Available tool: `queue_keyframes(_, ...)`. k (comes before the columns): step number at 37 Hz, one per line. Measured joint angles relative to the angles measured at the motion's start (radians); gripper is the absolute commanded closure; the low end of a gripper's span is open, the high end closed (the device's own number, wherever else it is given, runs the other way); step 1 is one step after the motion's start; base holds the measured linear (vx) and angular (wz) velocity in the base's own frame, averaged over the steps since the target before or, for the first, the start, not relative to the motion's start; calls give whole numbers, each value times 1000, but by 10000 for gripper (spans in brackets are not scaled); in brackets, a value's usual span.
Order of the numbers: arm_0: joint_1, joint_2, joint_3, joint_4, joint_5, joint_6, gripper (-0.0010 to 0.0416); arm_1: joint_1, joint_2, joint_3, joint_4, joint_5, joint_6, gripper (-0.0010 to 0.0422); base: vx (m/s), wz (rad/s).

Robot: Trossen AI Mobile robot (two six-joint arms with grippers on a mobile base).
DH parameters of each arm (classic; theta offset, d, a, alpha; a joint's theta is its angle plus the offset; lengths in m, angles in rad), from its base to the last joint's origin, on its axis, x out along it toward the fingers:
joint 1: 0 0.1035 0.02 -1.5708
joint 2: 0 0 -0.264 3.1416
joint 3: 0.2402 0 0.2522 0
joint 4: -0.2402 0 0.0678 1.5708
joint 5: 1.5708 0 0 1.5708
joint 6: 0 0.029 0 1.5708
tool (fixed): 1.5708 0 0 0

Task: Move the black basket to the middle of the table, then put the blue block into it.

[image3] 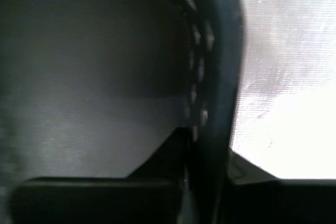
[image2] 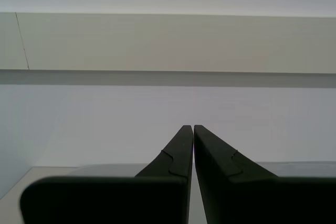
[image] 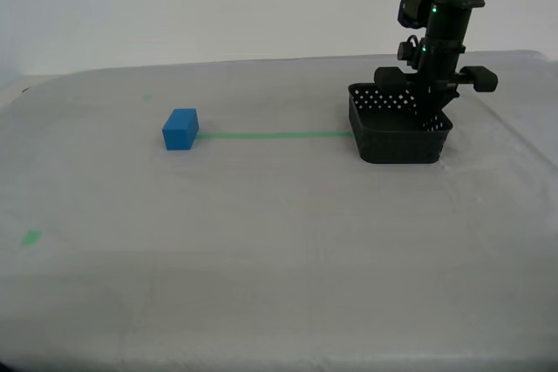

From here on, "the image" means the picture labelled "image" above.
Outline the blue rectangular block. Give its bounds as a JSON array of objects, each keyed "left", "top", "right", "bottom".
[{"left": 161, "top": 108, "right": 201, "bottom": 152}]

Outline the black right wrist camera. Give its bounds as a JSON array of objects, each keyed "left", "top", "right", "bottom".
[{"left": 397, "top": 35, "right": 422, "bottom": 64}]

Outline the black perforated plastic basket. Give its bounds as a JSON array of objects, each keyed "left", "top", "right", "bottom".
[{"left": 348, "top": 82, "right": 454, "bottom": 166}]

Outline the grey translucent table cover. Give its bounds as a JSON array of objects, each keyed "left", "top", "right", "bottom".
[{"left": 0, "top": 49, "right": 558, "bottom": 372}]

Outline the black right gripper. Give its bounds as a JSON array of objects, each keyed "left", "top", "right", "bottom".
[{"left": 373, "top": 3, "right": 500, "bottom": 110}]

